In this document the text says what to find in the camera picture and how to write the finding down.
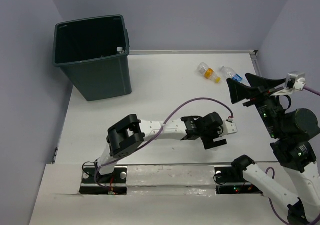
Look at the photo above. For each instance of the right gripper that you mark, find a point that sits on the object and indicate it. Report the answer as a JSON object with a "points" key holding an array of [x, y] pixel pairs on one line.
{"points": [[238, 90]]}

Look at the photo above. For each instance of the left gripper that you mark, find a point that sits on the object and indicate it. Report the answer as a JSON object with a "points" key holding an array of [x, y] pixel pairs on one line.
{"points": [[208, 142]]}

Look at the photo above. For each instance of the clear bottle blue label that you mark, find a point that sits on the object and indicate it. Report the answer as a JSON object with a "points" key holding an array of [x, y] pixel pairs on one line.
{"points": [[229, 73]]}

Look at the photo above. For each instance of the small bottle yellow cap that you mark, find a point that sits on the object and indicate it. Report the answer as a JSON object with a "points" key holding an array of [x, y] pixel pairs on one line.
{"points": [[208, 73]]}

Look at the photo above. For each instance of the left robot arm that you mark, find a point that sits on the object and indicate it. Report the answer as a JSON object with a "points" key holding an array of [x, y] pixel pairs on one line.
{"points": [[131, 134]]}

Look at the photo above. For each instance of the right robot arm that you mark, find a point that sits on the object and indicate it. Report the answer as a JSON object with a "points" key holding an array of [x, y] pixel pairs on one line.
{"points": [[292, 149]]}

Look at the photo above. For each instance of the dark green plastic bin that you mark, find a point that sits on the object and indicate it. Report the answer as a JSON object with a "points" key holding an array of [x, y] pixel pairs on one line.
{"points": [[86, 52]]}

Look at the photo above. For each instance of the white foam strip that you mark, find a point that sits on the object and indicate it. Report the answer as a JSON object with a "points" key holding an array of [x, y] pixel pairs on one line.
{"points": [[171, 180]]}

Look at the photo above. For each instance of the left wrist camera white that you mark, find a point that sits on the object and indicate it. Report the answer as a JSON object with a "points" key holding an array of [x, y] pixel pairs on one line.
{"points": [[229, 127]]}

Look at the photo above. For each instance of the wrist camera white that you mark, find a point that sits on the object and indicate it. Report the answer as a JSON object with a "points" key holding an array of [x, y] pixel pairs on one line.
{"points": [[229, 127], [294, 82]]}

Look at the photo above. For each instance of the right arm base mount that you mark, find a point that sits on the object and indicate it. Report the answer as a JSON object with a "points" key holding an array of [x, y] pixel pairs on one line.
{"points": [[228, 182]]}

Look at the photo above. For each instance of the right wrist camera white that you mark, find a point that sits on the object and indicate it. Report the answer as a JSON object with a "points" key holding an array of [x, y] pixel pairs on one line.
{"points": [[294, 82]]}

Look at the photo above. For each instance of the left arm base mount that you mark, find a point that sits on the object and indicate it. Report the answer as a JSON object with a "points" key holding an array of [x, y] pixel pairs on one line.
{"points": [[114, 184]]}

